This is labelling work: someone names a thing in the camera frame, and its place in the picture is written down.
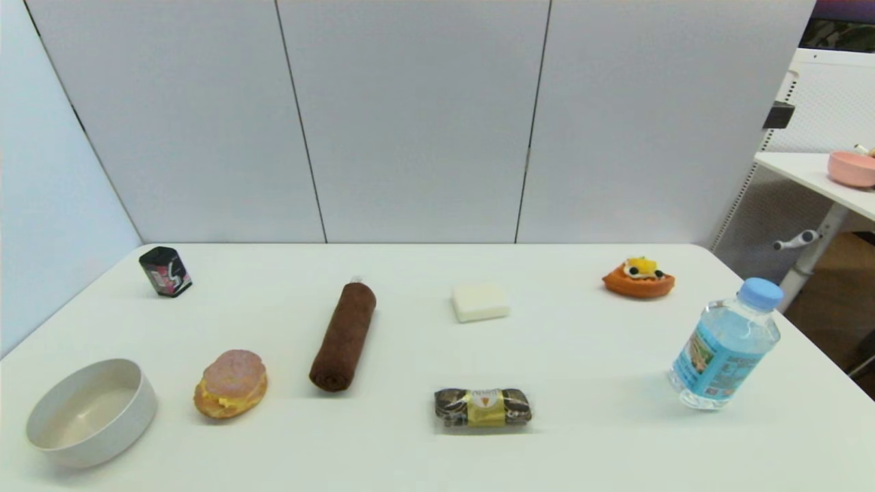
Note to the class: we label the brown towel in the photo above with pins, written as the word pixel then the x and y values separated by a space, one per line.
pixel 345 335

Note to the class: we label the beige round bowl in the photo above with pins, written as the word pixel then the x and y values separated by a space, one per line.
pixel 82 417

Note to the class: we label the pink bowl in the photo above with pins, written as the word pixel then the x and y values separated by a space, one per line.
pixel 850 169

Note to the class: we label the small item in pink bowl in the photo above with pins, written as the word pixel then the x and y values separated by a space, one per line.
pixel 864 149

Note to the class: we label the white square soap block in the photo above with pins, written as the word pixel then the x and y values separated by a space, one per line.
pixel 480 302

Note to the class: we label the wrapped chocolate snack bar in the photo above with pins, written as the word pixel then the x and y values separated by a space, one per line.
pixel 483 408

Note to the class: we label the orange fruit tart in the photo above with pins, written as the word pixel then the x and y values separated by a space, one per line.
pixel 638 281

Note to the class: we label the pink topped cream bun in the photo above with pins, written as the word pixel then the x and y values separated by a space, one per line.
pixel 231 384

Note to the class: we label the black pink printed can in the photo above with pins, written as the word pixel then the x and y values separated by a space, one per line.
pixel 165 272

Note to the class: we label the blue capped water bottle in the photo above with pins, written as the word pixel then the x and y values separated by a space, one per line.
pixel 726 348

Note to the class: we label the black pegboard clip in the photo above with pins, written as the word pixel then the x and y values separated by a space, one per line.
pixel 778 115

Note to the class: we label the white side table leg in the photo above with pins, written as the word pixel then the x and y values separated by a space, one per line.
pixel 813 256

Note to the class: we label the white side table top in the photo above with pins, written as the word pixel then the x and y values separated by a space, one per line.
pixel 806 171

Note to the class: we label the white pegboard panel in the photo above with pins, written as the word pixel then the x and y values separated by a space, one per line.
pixel 830 96

